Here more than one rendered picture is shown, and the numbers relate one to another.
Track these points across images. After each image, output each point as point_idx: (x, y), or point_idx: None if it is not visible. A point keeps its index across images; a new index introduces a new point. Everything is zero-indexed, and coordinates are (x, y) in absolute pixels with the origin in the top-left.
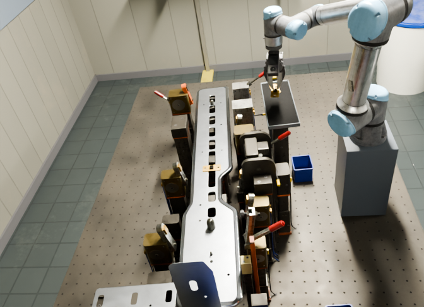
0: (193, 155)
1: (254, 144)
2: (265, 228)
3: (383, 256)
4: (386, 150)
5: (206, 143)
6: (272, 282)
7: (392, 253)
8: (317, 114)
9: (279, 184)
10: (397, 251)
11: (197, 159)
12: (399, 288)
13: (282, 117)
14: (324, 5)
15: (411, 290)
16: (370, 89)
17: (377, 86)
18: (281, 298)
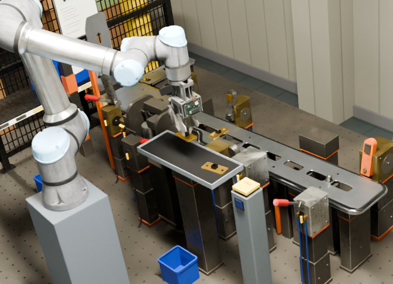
0: (255, 132)
1: (155, 105)
2: (100, 98)
3: (40, 252)
4: (37, 193)
5: (258, 144)
6: (124, 186)
7: (33, 259)
8: None
9: (119, 124)
10: (28, 263)
11: (243, 131)
12: (18, 238)
13: (164, 145)
14: (107, 48)
15: (7, 242)
16: (52, 135)
17: (46, 144)
18: (109, 183)
